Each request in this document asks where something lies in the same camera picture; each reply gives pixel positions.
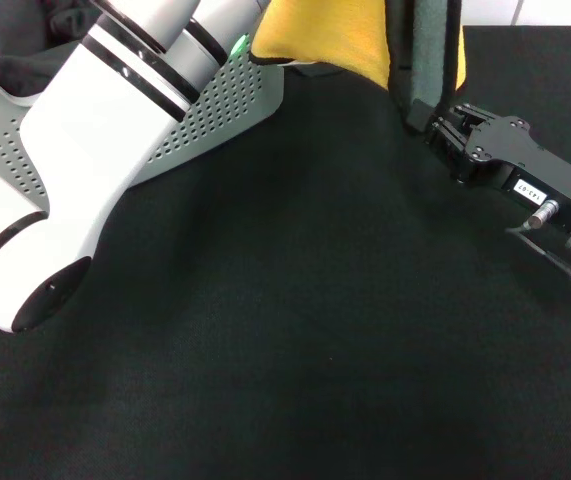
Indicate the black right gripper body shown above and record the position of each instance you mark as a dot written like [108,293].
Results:
[525,160]

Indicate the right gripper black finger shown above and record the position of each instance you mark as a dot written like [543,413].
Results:
[422,117]
[470,117]

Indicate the yellow and grey towel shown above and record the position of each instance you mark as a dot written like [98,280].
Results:
[325,35]

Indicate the grey perforated storage box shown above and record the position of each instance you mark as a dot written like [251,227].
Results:
[225,115]

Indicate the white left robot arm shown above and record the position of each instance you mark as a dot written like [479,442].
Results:
[90,125]

